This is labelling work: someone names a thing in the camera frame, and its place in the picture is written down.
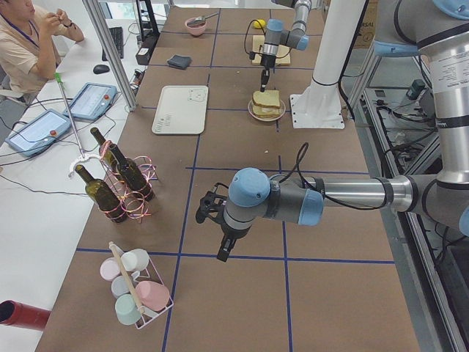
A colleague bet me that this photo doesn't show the copper wire bottle rack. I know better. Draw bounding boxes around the copper wire bottle rack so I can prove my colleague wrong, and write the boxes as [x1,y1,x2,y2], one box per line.
[99,140,158,222]

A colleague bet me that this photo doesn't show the black keyboard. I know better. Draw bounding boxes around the black keyboard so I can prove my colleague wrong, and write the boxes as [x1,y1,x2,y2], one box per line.
[108,26,124,59]

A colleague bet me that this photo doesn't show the bread slice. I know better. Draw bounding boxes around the bread slice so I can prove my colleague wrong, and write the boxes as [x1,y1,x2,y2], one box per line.
[252,89,281,109]
[252,106,281,120]

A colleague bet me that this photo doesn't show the dark green wine bottle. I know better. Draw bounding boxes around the dark green wine bottle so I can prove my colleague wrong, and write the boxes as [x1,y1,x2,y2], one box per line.
[109,143,155,201]
[90,127,122,181]
[75,164,128,223]

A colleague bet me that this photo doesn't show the grey cup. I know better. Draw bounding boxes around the grey cup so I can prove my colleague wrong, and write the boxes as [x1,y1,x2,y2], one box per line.
[111,276,129,299]

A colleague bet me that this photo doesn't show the grabber stick with claw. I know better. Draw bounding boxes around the grabber stick with claw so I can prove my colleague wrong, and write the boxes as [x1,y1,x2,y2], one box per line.
[54,73,100,178]

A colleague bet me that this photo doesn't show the white bear tray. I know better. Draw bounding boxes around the white bear tray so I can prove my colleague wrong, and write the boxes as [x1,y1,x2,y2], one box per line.
[152,85,209,135]

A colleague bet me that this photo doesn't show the pink bowl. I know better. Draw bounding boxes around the pink bowl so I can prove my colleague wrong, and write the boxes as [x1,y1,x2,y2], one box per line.
[185,18,207,37]

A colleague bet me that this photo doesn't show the aluminium frame post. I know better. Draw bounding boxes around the aluminium frame post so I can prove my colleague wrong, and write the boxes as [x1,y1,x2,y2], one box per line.
[82,0,137,111]

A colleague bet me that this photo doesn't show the wooden cutting board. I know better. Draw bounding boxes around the wooden cutting board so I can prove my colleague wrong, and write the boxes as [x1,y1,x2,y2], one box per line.
[251,35,291,66]

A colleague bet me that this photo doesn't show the mint green cup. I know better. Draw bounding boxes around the mint green cup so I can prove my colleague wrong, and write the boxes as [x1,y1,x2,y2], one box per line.
[114,293,141,326]

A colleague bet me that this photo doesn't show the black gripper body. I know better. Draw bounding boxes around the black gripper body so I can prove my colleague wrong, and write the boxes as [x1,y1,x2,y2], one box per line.
[260,54,276,73]
[221,226,243,251]

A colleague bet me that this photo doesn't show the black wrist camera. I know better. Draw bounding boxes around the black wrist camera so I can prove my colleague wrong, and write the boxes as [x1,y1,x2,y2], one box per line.
[195,183,228,224]

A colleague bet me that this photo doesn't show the red cylinder tube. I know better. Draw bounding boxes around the red cylinder tube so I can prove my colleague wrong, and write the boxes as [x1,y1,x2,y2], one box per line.
[1,300,51,331]

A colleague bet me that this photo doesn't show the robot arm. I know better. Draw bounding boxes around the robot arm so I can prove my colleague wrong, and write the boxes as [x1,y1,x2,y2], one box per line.
[260,0,313,92]
[216,1,468,261]

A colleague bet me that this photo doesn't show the black box device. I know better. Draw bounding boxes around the black box device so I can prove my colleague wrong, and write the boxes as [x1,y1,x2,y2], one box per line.
[136,36,158,66]

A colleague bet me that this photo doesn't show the white cup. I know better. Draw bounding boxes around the white cup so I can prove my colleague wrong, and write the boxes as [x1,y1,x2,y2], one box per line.
[120,249,149,271]

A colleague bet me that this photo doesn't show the light pink cup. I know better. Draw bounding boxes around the light pink cup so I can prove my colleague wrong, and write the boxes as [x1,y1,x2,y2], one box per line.
[100,257,121,282]

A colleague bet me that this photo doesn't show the black computer mouse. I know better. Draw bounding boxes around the black computer mouse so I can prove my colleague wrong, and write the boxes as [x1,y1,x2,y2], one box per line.
[92,64,110,75]

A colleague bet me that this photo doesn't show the metal scoop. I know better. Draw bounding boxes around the metal scoop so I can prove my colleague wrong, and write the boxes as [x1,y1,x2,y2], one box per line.
[187,12,218,27]

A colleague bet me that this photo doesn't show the yellow lemon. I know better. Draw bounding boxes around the yellow lemon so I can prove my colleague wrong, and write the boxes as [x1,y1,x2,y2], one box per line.
[252,19,266,29]

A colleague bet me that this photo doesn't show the bread slice on plate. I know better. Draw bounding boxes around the bread slice on plate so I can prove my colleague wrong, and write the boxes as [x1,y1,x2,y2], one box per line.
[252,106,281,120]

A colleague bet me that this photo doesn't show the cardboard box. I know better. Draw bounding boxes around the cardboard box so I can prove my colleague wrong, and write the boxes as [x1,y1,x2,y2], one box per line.
[354,0,378,49]

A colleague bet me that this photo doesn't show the blue teach pendant tablet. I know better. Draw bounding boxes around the blue teach pendant tablet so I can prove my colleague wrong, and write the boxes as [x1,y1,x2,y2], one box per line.
[6,109,71,157]
[69,82,117,122]

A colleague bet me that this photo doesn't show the white round plate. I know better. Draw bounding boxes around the white round plate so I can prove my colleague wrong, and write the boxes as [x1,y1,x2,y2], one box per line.
[248,100,286,122]

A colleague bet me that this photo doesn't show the seated person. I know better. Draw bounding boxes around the seated person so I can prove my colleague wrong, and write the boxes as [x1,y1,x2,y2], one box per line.
[1,1,84,103]

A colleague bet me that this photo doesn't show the grey folded cloth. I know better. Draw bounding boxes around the grey folded cloth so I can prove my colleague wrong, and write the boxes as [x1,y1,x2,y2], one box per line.
[167,54,192,70]

